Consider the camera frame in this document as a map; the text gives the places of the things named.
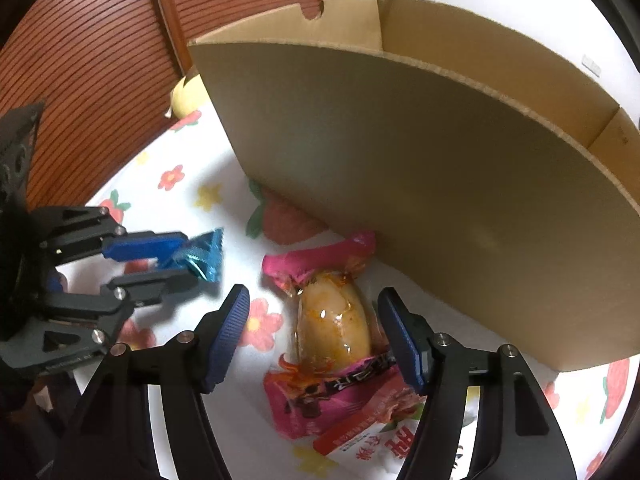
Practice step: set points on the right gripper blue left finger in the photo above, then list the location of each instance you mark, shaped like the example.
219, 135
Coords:
110, 433

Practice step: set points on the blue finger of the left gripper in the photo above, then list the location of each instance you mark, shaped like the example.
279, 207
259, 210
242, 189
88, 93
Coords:
123, 247
144, 289

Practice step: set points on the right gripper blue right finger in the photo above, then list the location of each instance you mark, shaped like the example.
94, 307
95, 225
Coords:
517, 435

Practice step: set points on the blue foil candy packet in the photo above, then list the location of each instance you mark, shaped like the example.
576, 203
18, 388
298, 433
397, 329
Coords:
201, 255

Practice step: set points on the pink braised egg packet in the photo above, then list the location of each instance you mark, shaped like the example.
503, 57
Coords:
341, 362

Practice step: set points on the red duck gizzard snack bag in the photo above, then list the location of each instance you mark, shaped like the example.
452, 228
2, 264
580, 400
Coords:
380, 452

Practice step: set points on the floral white mattress cover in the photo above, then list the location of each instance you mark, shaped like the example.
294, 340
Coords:
193, 183

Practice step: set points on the brown cardboard box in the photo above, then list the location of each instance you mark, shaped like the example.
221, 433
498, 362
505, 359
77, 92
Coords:
498, 176

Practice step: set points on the brown louvered wardrobe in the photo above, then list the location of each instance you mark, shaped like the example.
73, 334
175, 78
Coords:
103, 70

